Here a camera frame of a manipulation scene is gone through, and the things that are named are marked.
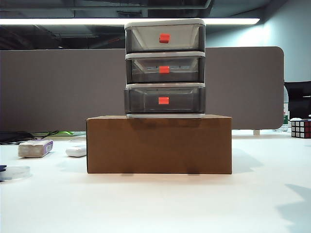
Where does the black Rubik's cube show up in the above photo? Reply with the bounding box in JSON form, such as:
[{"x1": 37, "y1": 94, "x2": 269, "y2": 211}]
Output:
[{"x1": 290, "y1": 118, "x2": 311, "y2": 140}]

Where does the grey desk partition panel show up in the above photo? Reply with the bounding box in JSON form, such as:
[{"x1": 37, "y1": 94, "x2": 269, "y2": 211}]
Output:
[{"x1": 0, "y1": 46, "x2": 285, "y2": 136}]

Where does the thin black cable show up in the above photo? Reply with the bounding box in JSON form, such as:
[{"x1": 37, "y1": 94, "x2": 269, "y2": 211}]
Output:
[{"x1": 29, "y1": 130, "x2": 60, "y2": 141}]

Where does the black office chair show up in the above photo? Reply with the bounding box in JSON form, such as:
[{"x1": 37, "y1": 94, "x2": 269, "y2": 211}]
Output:
[{"x1": 284, "y1": 81, "x2": 311, "y2": 121}]

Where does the white tissue pack purple label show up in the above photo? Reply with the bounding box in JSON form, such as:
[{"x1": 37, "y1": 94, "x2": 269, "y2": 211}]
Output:
[{"x1": 17, "y1": 139, "x2": 54, "y2": 159}]

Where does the white plastic drawer cabinet frame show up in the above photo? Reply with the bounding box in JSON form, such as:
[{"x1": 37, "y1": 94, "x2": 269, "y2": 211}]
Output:
[{"x1": 124, "y1": 18, "x2": 207, "y2": 119}]

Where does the grey transparent drawer orange handle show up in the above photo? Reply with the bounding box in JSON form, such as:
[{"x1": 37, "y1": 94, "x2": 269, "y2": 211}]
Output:
[
  {"x1": 125, "y1": 57, "x2": 206, "y2": 83},
  {"x1": 125, "y1": 24, "x2": 206, "y2": 52},
  {"x1": 123, "y1": 87, "x2": 207, "y2": 115}
]

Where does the white earbud case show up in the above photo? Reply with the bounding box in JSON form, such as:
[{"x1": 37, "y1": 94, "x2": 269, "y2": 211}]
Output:
[{"x1": 65, "y1": 144, "x2": 87, "y2": 158}]

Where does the clear plastic bottle green label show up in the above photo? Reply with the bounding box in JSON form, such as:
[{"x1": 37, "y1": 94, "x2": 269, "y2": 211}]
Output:
[{"x1": 282, "y1": 85, "x2": 291, "y2": 133}]

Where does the brown cardboard box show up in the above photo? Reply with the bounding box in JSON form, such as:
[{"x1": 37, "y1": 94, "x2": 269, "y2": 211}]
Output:
[{"x1": 86, "y1": 114, "x2": 233, "y2": 175}]

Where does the black flat device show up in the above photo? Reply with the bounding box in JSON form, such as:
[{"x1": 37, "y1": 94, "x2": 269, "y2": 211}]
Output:
[{"x1": 0, "y1": 131, "x2": 34, "y2": 145}]

